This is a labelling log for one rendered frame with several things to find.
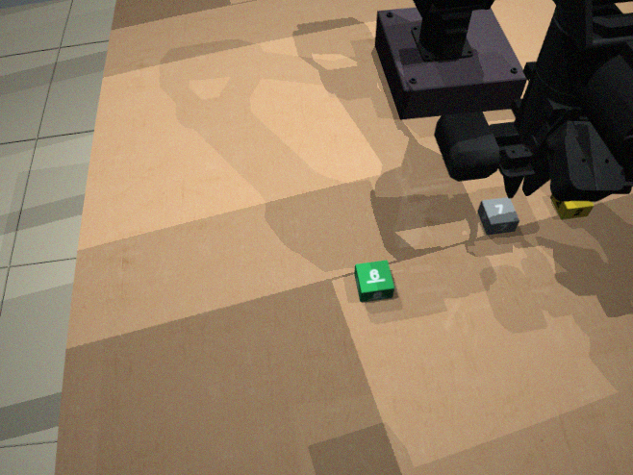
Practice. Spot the yellow block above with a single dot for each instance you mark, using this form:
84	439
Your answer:
572	209

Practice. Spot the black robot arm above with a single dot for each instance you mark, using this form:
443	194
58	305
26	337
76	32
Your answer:
587	53

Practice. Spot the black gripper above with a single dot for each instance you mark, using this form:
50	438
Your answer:
471	149

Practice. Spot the green block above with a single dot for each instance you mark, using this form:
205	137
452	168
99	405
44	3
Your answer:
374	281

